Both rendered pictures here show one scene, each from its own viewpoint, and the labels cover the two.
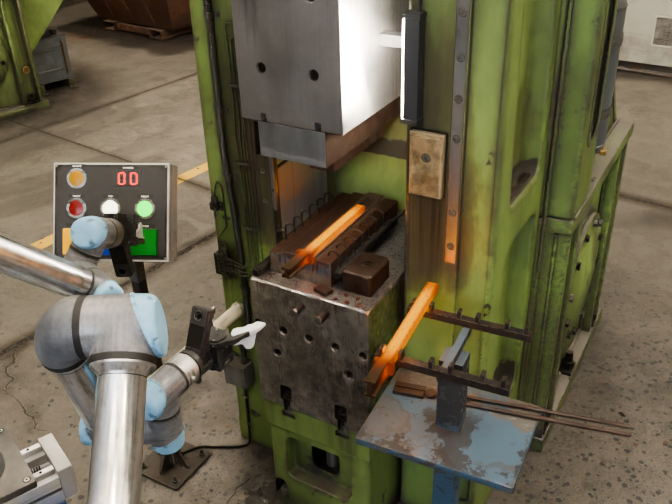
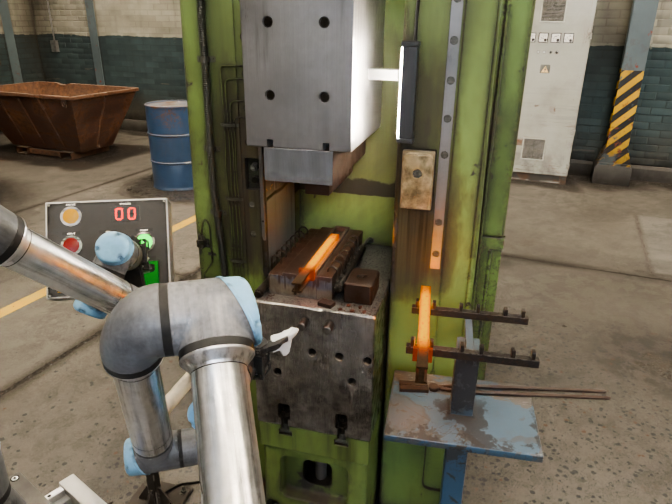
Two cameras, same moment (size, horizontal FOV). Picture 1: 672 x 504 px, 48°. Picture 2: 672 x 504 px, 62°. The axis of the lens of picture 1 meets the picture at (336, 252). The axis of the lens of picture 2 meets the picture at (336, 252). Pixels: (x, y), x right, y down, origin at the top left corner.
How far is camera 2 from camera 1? 0.62 m
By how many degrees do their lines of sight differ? 16
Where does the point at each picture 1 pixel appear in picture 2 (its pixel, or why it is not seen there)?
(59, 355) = (141, 352)
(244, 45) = (253, 75)
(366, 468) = (364, 472)
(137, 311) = (235, 291)
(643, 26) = not seen: hidden behind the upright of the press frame
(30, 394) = not seen: outside the picture
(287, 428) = (283, 446)
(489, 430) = (497, 410)
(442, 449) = (466, 432)
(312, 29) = (325, 53)
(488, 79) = (474, 98)
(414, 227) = (402, 240)
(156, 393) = not seen: hidden behind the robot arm
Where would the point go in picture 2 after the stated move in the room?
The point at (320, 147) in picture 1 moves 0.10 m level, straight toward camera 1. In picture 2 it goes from (327, 166) to (338, 175)
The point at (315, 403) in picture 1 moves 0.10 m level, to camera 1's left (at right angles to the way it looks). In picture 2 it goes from (315, 416) to (284, 421)
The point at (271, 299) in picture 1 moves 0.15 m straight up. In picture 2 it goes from (274, 318) to (272, 273)
